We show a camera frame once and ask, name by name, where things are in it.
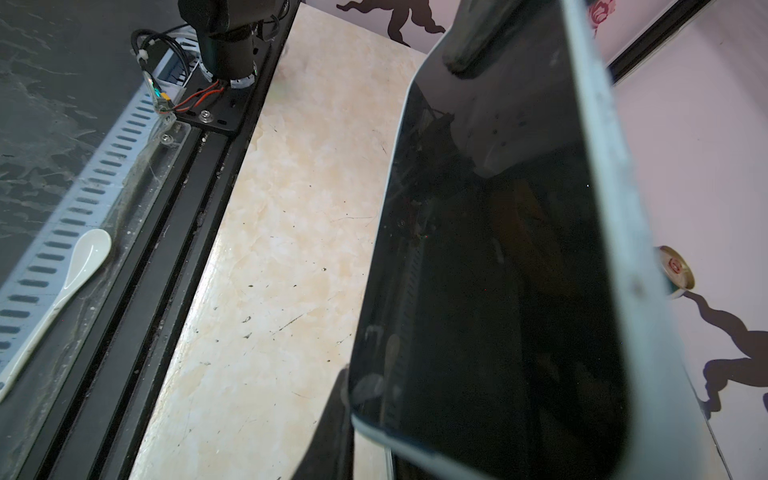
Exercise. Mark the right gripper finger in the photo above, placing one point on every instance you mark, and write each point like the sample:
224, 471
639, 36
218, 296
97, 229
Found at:
330, 454

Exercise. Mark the black phone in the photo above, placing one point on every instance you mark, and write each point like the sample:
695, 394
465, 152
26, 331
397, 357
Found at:
487, 341

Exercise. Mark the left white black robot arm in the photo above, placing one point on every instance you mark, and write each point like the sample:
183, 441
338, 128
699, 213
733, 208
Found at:
227, 35

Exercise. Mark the white plastic spoon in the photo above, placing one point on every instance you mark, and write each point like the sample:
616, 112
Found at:
89, 253

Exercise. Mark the green gold drink can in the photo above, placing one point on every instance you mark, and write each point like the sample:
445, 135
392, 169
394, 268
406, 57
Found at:
678, 274

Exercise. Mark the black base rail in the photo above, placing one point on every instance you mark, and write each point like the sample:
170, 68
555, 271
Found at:
82, 402

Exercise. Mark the white slotted cable duct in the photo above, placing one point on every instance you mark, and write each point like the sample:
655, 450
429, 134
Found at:
133, 158

